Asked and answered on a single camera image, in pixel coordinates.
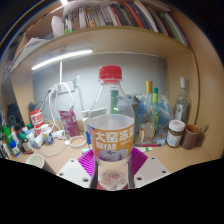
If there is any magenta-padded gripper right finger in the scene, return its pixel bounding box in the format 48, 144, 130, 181
127, 147, 172, 189

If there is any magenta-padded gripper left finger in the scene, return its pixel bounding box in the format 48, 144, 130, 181
55, 148, 98, 189

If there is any clear red-capped drink bottle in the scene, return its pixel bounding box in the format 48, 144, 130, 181
87, 64, 136, 192

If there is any grey water bottle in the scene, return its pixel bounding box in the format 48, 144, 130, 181
128, 94, 141, 134

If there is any white and green marker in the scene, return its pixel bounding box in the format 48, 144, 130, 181
137, 146, 155, 154

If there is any brown jar white lid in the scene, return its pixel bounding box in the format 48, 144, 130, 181
165, 119, 186, 148

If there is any white and blue carton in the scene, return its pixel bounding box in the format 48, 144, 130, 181
81, 107, 93, 144

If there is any magenta pouch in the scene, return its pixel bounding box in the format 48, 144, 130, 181
58, 109, 81, 138

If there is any brown mug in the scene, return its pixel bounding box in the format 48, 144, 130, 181
181, 123, 210, 150

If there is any dark jar green lid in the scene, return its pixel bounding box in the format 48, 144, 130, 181
19, 132, 34, 154

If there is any yellow-capped clear bottle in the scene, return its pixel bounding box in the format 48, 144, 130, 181
143, 80, 155, 135

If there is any green-capped clear bottle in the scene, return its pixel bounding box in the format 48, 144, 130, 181
151, 87, 161, 132

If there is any red and white canister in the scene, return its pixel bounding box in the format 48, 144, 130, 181
28, 107, 45, 134

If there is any blue and white bottle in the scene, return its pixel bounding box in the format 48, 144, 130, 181
9, 139, 22, 158

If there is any tall clear glass bottle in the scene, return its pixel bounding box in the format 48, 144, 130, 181
174, 77, 192, 124

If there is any green mouthwash bottle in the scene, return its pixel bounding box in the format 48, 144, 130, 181
1, 125, 13, 145

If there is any white cable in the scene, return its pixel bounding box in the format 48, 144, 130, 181
43, 61, 88, 158

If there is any white wall outlet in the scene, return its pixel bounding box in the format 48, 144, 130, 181
49, 81, 76, 95

